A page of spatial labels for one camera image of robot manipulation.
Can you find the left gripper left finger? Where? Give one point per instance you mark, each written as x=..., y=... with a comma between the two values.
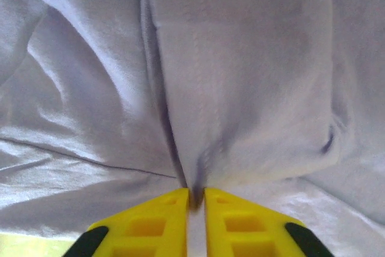
x=144, y=233

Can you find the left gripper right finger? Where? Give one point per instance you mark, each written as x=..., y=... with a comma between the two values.
x=249, y=233

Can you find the purple printed t-shirt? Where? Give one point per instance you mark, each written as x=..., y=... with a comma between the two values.
x=240, y=88

